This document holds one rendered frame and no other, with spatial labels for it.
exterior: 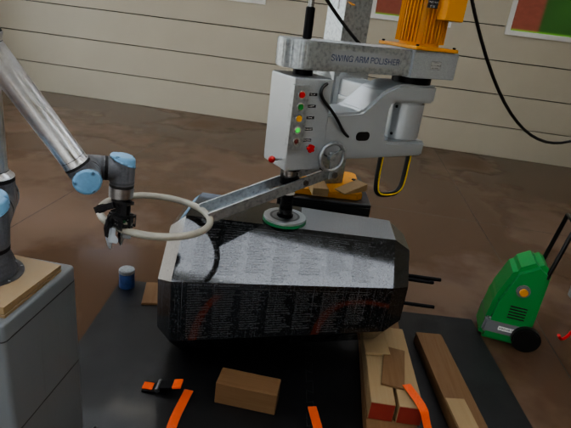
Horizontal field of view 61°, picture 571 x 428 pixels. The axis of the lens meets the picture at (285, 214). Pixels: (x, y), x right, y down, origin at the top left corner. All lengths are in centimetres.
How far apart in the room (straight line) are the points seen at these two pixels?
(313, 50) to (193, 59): 666
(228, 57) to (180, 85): 98
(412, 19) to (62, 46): 784
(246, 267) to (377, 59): 113
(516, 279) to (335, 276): 134
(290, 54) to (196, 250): 99
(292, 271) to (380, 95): 94
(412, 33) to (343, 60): 45
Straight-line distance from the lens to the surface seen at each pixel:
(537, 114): 886
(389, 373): 258
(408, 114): 260
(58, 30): 973
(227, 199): 231
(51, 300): 187
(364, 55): 231
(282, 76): 222
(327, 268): 233
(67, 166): 173
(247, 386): 246
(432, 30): 255
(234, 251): 233
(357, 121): 237
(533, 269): 329
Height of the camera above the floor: 179
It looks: 22 degrees down
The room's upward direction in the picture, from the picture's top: 7 degrees clockwise
